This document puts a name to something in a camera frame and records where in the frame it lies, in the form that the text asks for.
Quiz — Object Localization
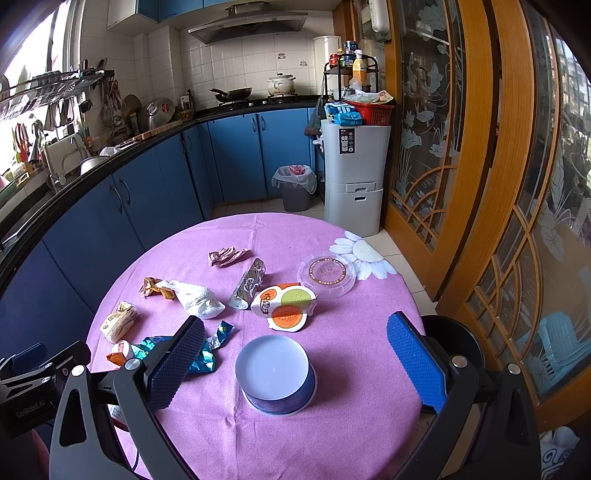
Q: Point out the white and blue plastic bowl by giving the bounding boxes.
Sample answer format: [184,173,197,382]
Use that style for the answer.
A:
[235,335,318,416]

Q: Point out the blue kitchen base cabinets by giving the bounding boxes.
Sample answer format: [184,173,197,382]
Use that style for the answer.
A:
[1,96,315,357]

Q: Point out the kitchen faucet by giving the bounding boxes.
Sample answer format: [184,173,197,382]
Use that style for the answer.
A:
[44,134,89,187]

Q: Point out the grey trash bin with bag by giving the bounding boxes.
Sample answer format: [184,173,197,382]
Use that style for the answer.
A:
[271,165,317,213]

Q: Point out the blue shiny foil wrapper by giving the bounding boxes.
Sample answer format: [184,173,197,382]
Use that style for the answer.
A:
[130,321,233,375]

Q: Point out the black round stool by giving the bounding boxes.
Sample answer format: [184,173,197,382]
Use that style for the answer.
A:
[422,314,485,368]

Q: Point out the orange small wrapper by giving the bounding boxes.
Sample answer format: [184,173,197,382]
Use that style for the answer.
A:
[106,340,134,367]

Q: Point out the beige crumpled snack wrapper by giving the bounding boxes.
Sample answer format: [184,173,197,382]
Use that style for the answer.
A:
[100,301,139,344]

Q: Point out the gold brown candy wrapper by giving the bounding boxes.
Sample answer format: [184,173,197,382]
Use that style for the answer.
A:
[139,277,176,300]

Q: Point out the silver foil wrapper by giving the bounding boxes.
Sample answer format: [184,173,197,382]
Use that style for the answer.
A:
[228,258,266,310]

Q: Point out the pink crumpled wrapper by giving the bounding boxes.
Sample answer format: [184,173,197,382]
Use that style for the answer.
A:
[208,247,250,268]

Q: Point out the orange green yogurt lid wrapper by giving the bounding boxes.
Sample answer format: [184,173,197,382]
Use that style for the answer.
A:
[250,283,318,333]

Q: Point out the clear round plastic lid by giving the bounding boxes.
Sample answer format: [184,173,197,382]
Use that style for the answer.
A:
[297,252,356,299]

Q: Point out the white tall storage cabinet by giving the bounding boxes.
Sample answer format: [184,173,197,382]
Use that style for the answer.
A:
[322,120,391,237]

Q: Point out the wooden glass sliding door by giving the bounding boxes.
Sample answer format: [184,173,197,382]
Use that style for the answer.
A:
[386,1,590,431]

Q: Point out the steel pot lid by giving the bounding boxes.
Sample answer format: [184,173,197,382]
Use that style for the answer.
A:
[146,97,175,130]

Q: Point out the red plastic basket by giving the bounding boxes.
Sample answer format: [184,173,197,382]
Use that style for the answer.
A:
[346,100,394,126]

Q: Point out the blue packaged bag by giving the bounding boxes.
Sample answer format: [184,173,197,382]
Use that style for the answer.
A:
[325,102,363,127]

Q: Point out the metal dish rack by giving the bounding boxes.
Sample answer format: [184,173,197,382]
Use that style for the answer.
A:
[0,69,114,120]

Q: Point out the black frying pan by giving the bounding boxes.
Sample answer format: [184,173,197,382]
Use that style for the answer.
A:
[211,87,252,103]

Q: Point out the orange juice bottle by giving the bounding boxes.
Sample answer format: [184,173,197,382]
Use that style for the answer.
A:
[352,49,368,90]

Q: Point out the white ceramic pot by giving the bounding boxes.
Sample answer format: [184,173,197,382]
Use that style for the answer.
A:
[266,73,297,97]

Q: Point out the black metal shelf rack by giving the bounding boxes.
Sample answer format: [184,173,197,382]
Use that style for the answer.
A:
[321,53,380,100]

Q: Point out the white water heater cylinder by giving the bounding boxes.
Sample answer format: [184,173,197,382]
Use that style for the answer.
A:
[312,35,351,95]

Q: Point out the steel range hood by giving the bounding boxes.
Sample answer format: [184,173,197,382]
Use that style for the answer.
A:
[187,1,308,44]

